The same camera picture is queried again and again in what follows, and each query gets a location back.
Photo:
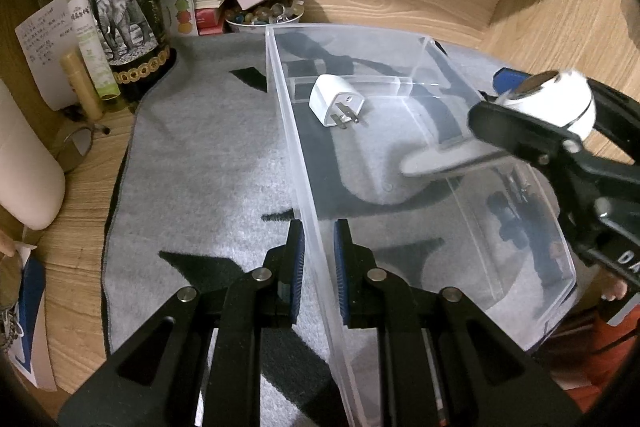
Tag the clear plastic storage bin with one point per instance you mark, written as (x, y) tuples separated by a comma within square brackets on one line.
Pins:
[(295, 107)]

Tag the white power plug adapter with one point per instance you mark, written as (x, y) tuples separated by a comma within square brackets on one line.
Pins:
[(327, 97)]

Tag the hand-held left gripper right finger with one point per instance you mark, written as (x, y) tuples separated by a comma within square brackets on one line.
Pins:
[(342, 267)]

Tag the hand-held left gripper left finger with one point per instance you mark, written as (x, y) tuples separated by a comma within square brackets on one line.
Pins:
[(297, 257)]

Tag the white rounded plastic device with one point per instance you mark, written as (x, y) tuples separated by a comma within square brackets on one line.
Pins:
[(560, 102)]

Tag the red and white box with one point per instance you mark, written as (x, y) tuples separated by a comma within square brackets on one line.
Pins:
[(210, 21)]

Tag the pale pink mug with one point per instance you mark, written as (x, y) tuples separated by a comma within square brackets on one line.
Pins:
[(25, 167)]

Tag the white bowl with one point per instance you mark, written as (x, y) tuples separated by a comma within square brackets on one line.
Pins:
[(240, 28)]

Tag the card with coloured circles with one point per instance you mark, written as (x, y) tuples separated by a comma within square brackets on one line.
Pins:
[(179, 17)]

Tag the pile of beads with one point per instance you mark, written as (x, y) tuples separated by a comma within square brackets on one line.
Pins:
[(265, 12)]

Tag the person's right hand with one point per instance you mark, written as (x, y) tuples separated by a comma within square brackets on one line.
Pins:
[(614, 289)]

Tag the grey mat with black pattern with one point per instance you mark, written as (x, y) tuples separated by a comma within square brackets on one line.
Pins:
[(200, 132)]

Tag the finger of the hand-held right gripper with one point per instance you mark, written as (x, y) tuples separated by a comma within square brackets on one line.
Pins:
[(520, 127), (505, 79)]

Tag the beige lip balm stick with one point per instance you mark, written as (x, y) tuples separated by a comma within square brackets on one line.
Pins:
[(80, 82)]

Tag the dark wine bottle elephant label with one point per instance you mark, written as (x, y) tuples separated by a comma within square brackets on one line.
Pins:
[(125, 22)]

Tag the green and white tube bottle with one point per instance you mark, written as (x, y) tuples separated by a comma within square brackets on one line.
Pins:
[(92, 52)]

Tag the orange red cloth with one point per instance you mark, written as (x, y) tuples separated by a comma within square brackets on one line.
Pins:
[(615, 357)]

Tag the handwritten paper note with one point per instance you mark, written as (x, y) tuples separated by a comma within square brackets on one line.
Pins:
[(42, 42)]

